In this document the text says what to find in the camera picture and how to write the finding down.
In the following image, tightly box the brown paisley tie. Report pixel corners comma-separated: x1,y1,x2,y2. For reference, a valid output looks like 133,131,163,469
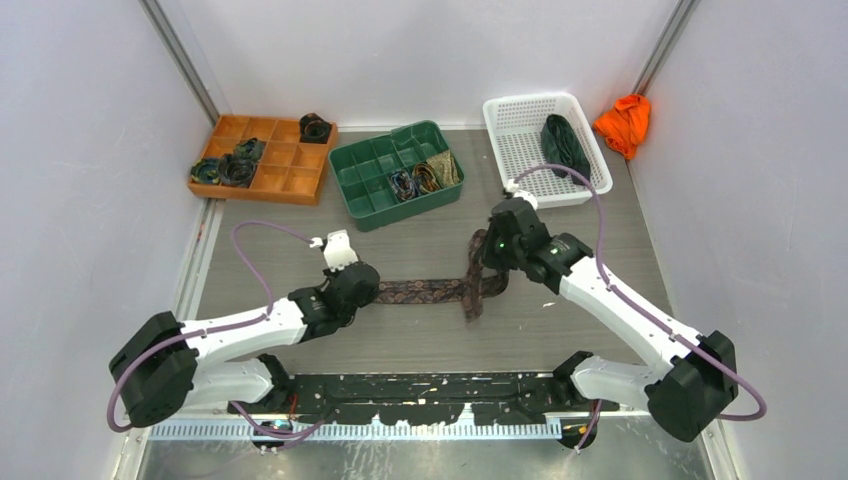
374,229,510,322

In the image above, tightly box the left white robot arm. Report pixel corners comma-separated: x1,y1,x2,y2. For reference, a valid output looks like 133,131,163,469
107,262,380,432

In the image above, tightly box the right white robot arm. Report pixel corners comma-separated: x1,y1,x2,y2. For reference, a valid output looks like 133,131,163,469
482,197,739,442

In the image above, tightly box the dark green tie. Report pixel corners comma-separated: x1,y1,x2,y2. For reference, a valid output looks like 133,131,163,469
540,114,591,186

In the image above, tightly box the rolled olive gold tie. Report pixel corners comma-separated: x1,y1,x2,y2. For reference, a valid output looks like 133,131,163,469
426,150,461,187

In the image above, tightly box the white plastic basket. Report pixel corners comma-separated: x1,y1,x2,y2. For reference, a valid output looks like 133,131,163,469
482,92,614,209

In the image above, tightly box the rolled orange brown tie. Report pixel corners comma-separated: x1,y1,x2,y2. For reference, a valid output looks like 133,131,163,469
412,162,442,195

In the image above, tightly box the rolled colourful striped tie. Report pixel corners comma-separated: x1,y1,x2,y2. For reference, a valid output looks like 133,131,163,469
387,169,420,203

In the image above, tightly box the green compartment tray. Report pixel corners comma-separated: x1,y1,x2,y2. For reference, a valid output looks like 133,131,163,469
329,120,465,232

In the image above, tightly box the orange compartment tray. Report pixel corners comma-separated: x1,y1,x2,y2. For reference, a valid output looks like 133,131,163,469
187,115,338,206

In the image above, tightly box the orange cloth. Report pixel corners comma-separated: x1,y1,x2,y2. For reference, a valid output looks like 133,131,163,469
592,94,652,161

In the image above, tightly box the rolled black tie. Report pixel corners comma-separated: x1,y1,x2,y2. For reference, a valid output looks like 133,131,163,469
299,113,333,144

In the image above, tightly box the rolled dark grey tie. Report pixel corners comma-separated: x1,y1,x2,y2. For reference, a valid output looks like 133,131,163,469
217,154,258,188

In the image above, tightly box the rolled green patterned tie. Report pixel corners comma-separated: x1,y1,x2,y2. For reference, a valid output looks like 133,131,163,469
233,137,266,163

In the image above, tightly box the rolled blue green tie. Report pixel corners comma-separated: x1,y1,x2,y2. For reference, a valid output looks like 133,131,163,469
190,157,221,185

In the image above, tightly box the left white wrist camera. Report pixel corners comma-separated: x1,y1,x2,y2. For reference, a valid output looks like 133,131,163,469
309,229,359,272

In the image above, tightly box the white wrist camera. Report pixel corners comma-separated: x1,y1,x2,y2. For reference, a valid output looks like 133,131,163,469
504,189,538,210
309,229,359,272

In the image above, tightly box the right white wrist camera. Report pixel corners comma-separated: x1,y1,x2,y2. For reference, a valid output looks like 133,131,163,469
504,189,538,210

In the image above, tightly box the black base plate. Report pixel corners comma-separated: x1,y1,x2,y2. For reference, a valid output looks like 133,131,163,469
224,371,596,426

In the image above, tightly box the aluminium front rail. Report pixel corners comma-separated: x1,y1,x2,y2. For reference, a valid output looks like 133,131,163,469
125,376,723,441

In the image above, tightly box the right aluminium corner post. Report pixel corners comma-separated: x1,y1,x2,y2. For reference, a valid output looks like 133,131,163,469
632,0,701,96

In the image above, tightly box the aluminium corner post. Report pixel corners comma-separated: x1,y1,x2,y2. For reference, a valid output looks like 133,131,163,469
139,0,219,125
632,0,701,96

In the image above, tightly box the left aluminium corner post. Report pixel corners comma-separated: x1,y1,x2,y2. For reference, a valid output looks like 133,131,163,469
139,0,219,125

